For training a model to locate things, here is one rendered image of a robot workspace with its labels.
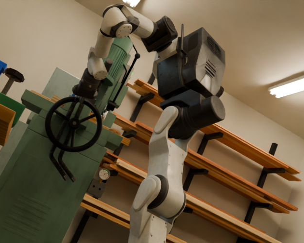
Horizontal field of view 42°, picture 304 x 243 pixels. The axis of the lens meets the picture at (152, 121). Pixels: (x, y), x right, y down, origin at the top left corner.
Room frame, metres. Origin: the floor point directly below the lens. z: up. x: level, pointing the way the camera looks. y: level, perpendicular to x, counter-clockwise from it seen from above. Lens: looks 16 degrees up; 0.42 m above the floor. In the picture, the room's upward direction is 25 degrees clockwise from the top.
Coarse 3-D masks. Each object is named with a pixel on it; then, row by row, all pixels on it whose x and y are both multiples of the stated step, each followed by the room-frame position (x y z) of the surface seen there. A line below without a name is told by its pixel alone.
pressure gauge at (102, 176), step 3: (102, 168) 2.16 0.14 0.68; (105, 168) 2.16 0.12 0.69; (99, 171) 2.16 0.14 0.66; (102, 171) 2.16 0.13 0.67; (105, 171) 2.16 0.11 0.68; (108, 171) 2.16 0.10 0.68; (99, 174) 2.16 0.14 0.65; (102, 174) 2.16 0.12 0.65; (105, 174) 2.16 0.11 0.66; (108, 174) 2.17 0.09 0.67; (99, 177) 2.16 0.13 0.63; (102, 177) 2.16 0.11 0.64; (105, 177) 2.16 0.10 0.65; (108, 177) 2.16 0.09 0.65; (99, 180) 2.18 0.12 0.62
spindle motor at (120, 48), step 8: (120, 40) 2.27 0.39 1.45; (128, 40) 2.29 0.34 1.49; (112, 48) 2.27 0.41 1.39; (120, 48) 2.28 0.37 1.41; (128, 48) 2.31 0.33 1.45; (112, 56) 2.27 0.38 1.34; (120, 56) 2.29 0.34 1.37; (112, 64) 2.28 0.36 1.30; (120, 64) 2.32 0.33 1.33; (112, 72) 2.29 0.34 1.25; (104, 80) 2.32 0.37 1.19; (112, 80) 2.31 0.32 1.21
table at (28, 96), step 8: (24, 96) 2.14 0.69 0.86; (32, 96) 2.15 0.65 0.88; (40, 96) 2.15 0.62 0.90; (24, 104) 2.26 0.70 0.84; (32, 104) 2.16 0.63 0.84; (40, 104) 2.16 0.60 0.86; (48, 104) 2.16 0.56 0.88; (64, 112) 2.08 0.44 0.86; (88, 120) 2.20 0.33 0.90; (88, 128) 2.20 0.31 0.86; (96, 128) 2.20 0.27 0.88; (104, 128) 2.21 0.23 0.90; (104, 136) 2.21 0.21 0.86; (112, 136) 2.22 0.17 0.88; (120, 136) 2.22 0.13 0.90; (112, 144) 2.24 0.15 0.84
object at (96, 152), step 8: (32, 120) 2.16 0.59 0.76; (40, 120) 2.16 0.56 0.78; (32, 128) 2.16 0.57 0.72; (40, 128) 2.17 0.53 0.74; (56, 128) 2.18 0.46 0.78; (64, 136) 2.18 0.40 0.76; (80, 136) 2.20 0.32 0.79; (80, 144) 2.20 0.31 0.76; (96, 144) 2.21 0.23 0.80; (80, 152) 2.20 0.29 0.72; (88, 152) 2.21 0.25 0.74; (96, 152) 2.21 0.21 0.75; (104, 152) 2.22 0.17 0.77; (96, 160) 2.21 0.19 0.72
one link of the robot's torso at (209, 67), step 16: (192, 32) 1.72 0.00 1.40; (160, 48) 1.75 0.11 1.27; (176, 48) 1.70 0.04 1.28; (192, 48) 1.68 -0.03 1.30; (208, 48) 1.67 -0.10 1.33; (160, 64) 1.77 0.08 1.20; (176, 64) 1.69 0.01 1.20; (192, 64) 1.64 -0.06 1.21; (208, 64) 1.68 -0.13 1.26; (224, 64) 1.76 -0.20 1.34; (160, 80) 1.75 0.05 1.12; (176, 80) 1.68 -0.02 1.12; (192, 80) 1.64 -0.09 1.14; (208, 80) 1.68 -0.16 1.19; (160, 96) 1.80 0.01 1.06; (208, 96) 1.72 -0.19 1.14
